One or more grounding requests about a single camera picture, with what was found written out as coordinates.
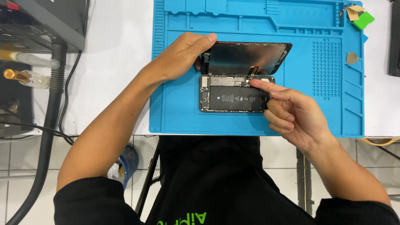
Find grey soldering station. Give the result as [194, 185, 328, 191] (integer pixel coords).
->
[0, 0, 90, 53]

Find wooden stool rim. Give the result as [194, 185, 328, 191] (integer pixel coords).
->
[356, 137, 400, 147]

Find clear bottle with gold cap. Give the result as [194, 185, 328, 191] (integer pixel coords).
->
[3, 69, 51, 90]

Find black hot air hose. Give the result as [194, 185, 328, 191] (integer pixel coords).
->
[6, 37, 68, 225]

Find tan triangular pry pick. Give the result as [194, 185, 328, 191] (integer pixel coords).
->
[346, 5, 367, 22]

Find black device at table edge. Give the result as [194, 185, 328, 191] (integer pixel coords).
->
[388, 0, 400, 77]

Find black power cable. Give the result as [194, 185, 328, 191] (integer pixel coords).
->
[0, 0, 91, 146]

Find round metal opening pick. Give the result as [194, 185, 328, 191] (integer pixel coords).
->
[346, 52, 359, 66]

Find opened black phone body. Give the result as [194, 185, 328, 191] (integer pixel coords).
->
[199, 74, 276, 113]

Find blue silicone repair mat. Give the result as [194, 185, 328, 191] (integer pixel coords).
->
[149, 0, 369, 138]

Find clear syringe with yellow plunger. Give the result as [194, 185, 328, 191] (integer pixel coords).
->
[0, 49, 60, 69]

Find green plastic pry card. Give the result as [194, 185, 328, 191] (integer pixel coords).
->
[352, 11, 375, 31]

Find blue mesh waste basket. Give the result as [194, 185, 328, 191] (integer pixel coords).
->
[107, 145, 139, 191]

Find black chair leg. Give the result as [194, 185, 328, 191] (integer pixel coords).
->
[135, 139, 161, 218]

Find person's left hand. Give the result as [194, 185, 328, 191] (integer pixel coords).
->
[151, 32, 218, 83]

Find person's right hand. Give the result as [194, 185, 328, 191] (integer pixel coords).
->
[249, 79, 335, 153]

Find person's black shirt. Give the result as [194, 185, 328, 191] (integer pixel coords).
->
[53, 135, 400, 225]

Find black phone screen panel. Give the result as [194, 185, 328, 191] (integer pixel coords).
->
[200, 41, 293, 76]

